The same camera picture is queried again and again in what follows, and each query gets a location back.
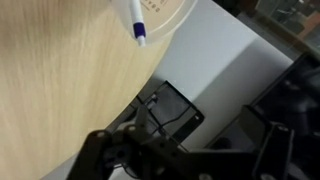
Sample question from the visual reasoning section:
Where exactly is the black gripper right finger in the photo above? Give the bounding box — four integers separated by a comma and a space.
239, 105, 320, 180

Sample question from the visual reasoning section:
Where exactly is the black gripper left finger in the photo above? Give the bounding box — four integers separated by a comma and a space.
65, 103, 188, 180

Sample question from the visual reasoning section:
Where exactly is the white pen with blue grip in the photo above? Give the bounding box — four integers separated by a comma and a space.
128, 0, 148, 48

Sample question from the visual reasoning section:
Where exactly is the clear plastic cup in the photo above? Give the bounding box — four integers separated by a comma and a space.
111, 0, 199, 46

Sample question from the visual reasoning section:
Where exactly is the thin black wall box cable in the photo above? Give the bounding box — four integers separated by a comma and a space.
145, 95, 192, 135

